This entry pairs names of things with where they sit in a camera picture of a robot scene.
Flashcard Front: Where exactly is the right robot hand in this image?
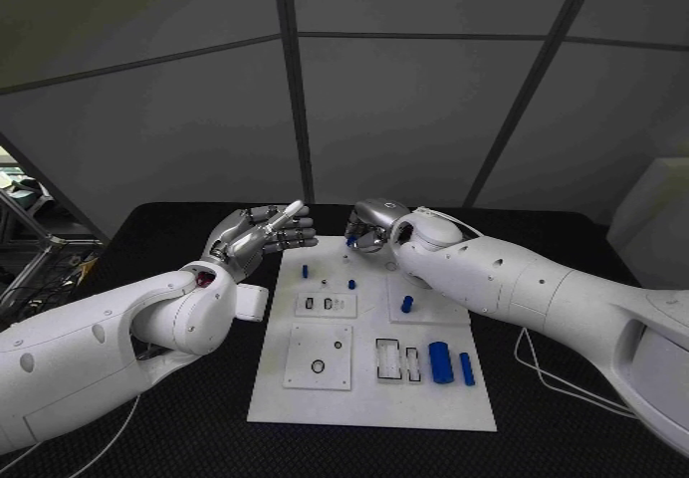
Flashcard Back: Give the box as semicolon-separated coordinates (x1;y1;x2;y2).
344;198;412;254

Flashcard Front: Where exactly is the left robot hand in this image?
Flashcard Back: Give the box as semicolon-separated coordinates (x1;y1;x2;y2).
199;200;320;284

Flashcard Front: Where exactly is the white task board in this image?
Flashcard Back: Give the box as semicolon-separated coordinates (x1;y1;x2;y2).
245;235;499;433

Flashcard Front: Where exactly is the large blue cylinder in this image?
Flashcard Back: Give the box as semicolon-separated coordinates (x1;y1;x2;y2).
428;341;455;385

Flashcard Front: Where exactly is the metal equipment rack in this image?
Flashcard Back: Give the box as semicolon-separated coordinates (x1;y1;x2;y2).
0;145;104;326

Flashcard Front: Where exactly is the white cable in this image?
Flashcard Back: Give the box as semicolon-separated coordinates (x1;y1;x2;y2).
415;206;486;239
0;394;143;478
513;327;640;420

